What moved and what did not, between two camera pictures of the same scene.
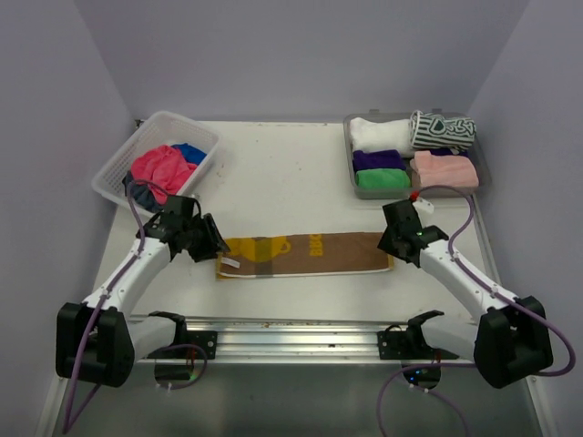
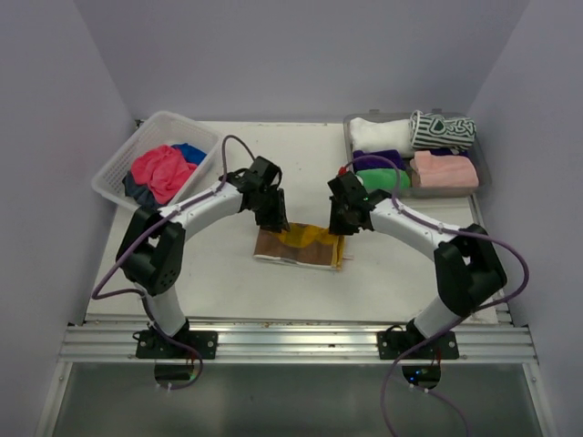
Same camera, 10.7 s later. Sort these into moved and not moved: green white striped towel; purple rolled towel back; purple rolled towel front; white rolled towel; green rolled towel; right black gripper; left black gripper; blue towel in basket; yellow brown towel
Moved: right black gripper; left black gripper; yellow brown towel
Not moved: blue towel in basket; purple rolled towel front; purple rolled towel back; white rolled towel; green white striped towel; green rolled towel
